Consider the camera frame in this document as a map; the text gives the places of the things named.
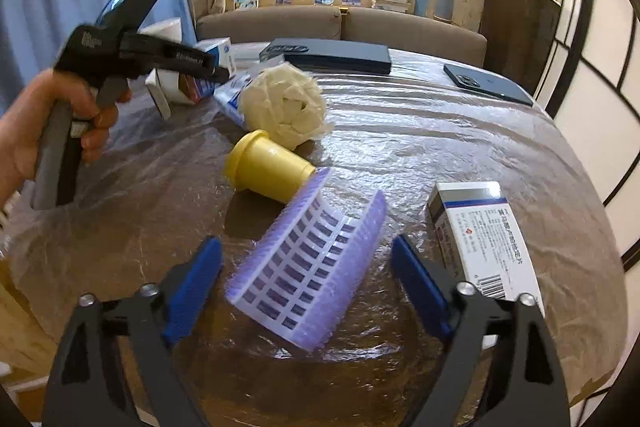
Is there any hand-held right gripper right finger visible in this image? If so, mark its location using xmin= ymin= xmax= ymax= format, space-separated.
xmin=391 ymin=234 xmax=571 ymax=427

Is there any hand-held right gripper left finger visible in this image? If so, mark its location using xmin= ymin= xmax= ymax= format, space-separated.
xmin=42 ymin=236 xmax=223 ymax=427

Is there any purple hair roller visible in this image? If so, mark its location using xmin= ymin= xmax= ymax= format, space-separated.
xmin=224 ymin=167 xmax=388 ymax=353

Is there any person's left hand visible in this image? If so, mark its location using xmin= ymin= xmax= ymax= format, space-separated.
xmin=0 ymin=68 xmax=133 ymax=198

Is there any blue white medicine box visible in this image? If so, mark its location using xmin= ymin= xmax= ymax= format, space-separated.
xmin=187 ymin=37 xmax=238 ymax=104

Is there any blue white packet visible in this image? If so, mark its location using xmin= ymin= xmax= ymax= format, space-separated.
xmin=214 ymin=74 xmax=266 ymax=130

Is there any white grey-striped medicine box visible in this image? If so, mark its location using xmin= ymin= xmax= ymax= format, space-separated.
xmin=426 ymin=181 xmax=546 ymax=308

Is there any brown sofa back cushion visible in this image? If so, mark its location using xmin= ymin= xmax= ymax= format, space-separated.
xmin=344 ymin=7 xmax=488 ymax=68
xmin=196 ymin=5 xmax=345 ymax=44

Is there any crumpled beige paper ball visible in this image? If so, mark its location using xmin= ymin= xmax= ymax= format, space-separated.
xmin=240 ymin=62 xmax=337 ymax=152

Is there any yellow plastic cup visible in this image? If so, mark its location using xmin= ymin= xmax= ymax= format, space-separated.
xmin=224 ymin=130 xmax=317 ymax=204

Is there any black cased smartphone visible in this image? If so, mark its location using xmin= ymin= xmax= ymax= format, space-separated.
xmin=259 ymin=38 xmax=392 ymax=75

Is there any blue smartphone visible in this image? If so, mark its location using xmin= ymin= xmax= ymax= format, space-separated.
xmin=443 ymin=63 xmax=535 ymax=108

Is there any brown sofa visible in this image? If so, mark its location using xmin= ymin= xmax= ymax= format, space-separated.
xmin=195 ymin=4 xmax=488 ymax=68

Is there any white black-framed sliding screen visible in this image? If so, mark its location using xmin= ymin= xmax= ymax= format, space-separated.
xmin=532 ymin=0 xmax=640 ymax=268

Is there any dark wooden cabinet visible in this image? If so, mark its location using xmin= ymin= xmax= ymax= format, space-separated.
xmin=479 ymin=0 xmax=563 ymax=98

